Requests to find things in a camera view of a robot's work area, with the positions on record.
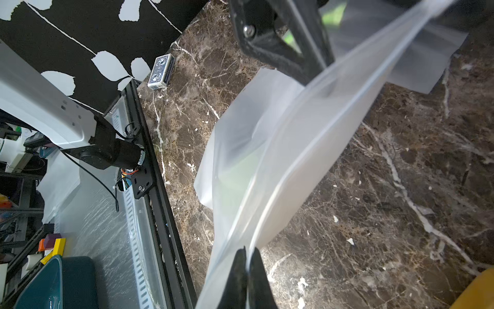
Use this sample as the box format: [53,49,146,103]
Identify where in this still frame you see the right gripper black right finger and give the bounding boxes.
[248,248,278,309]

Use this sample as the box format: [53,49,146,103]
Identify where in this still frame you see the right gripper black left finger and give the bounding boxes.
[217,248,247,309]

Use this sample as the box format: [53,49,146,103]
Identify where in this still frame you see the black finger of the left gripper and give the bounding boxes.
[229,0,335,85]

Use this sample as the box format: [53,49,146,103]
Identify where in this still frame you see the stack of clear zip-top bags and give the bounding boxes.
[192,0,460,309]

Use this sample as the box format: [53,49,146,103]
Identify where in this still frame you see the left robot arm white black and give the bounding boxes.
[1,1,338,170]

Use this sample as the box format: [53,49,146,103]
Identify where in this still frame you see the white perforated strip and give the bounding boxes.
[123,187,154,309]

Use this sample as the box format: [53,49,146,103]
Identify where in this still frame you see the small printed card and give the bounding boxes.
[147,54,175,90]

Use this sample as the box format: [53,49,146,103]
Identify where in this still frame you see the teal plastic bin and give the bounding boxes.
[14,255,99,309]

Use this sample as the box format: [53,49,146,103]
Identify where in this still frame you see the yellow plastic tray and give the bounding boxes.
[450,268,494,309]

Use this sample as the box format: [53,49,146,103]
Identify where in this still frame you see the black front mounting rail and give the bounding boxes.
[106,81,197,308]

